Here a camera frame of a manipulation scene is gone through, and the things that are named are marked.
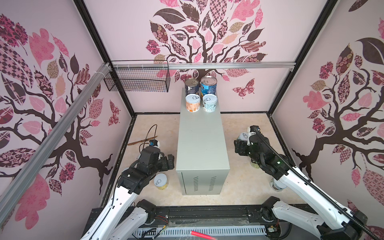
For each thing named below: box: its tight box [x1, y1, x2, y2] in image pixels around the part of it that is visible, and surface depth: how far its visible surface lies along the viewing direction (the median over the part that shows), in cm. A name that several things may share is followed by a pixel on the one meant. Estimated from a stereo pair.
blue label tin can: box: [200, 75, 218, 97], surface depth 74 cm
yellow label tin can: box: [153, 173, 169, 190], surface depth 83 cm
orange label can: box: [185, 93, 201, 113], surface depth 74 cm
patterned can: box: [202, 93, 218, 113], surface depth 73 cm
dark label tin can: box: [184, 78, 200, 96], surface depth 74 cm
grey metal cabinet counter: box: [175, 87, 230, 195], surface depth 64 cm
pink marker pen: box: [190, 230, 217, 240], surface depth 70 cm
